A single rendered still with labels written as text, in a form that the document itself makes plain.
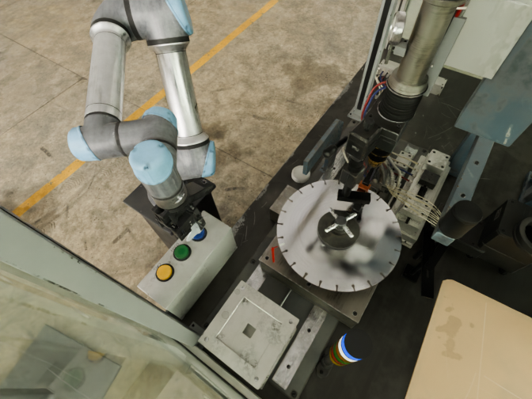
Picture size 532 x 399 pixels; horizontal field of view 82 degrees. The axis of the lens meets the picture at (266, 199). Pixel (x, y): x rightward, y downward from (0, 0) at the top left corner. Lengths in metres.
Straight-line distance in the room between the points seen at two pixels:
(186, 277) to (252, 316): 0.21
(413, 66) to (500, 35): 0.12
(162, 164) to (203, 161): 0.41
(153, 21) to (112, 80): 0.21
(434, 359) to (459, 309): 0.17
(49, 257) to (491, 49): 0.68
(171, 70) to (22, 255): 0.71
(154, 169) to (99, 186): 1.82
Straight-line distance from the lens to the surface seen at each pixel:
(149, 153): 0.62
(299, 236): 0.84
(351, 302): 0.90
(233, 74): 2.90
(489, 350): 1.12
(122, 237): 2.12
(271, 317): 0.83
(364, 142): 0.64
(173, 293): 0.89
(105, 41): 0.91
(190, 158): 1.00
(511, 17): 0.64
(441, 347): 1.06
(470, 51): 0.66
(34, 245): 0.36
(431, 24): 0.60
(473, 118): 0.75
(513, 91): 0.71
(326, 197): 0.90
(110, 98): 0.80
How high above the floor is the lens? 1.71
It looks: 59 degrees down
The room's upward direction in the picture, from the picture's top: 5 degrees counter-clockwise
